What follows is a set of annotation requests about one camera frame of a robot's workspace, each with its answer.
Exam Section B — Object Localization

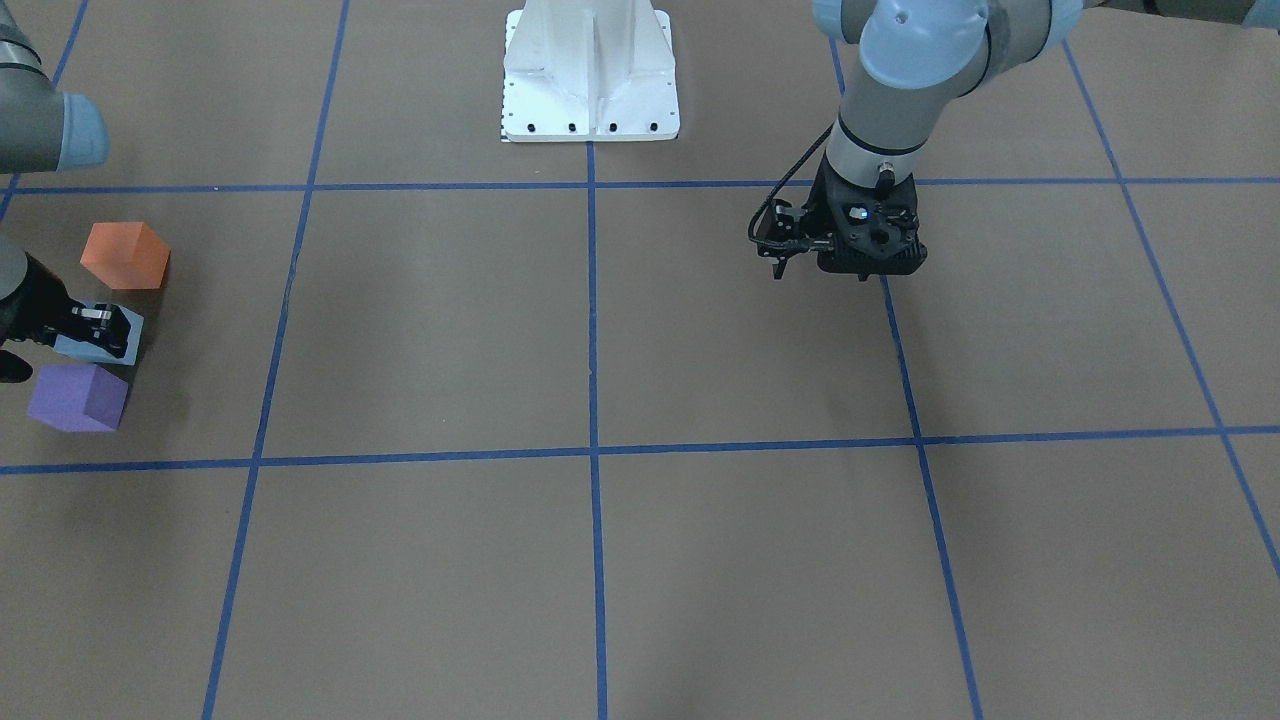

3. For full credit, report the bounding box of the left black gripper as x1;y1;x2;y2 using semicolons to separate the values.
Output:
806;164;928;279

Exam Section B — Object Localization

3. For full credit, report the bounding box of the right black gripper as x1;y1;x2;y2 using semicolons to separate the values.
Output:
1;255;133;359

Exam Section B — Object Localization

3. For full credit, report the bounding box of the light blue foam block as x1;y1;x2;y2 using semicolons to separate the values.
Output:
52;309;145;366

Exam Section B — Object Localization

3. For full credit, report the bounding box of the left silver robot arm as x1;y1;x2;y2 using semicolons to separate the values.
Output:
783;1;1096;279

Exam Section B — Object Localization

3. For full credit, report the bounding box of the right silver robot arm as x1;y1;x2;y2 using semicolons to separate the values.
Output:
1;6;141;364

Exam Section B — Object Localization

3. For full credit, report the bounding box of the orange foam block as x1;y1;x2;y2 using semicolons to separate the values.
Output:
79;222;172;291

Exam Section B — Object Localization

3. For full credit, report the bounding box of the purple foam block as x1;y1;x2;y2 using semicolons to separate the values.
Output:
27;364;131;433

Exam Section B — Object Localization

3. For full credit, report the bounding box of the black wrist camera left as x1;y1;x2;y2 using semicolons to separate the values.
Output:
748;199;835;281

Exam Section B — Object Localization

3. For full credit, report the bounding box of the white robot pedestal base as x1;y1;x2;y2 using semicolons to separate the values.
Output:
500;1;681;143

